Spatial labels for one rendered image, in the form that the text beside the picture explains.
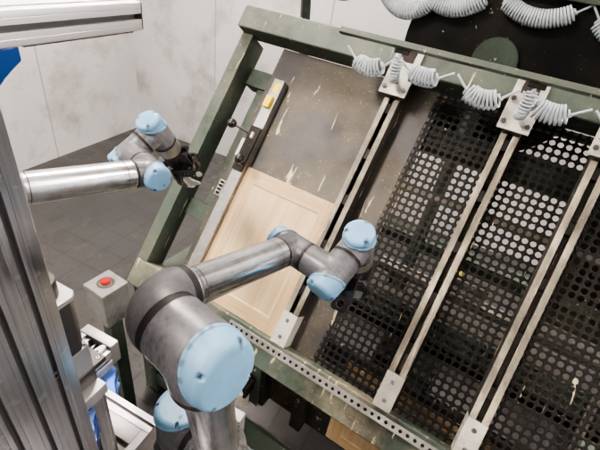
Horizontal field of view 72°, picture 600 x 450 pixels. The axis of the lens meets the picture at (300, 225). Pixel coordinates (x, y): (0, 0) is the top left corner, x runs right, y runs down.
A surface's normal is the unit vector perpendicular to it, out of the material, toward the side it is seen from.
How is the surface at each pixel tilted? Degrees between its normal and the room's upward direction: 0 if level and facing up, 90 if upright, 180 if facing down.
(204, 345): 18
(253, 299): 53
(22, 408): 90
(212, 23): 90
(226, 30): 90
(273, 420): 0
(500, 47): 90
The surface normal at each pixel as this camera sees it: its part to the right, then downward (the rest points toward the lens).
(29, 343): 0.89, 0.35
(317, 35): -0.35, -0.16
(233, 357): 0.77, 0.37
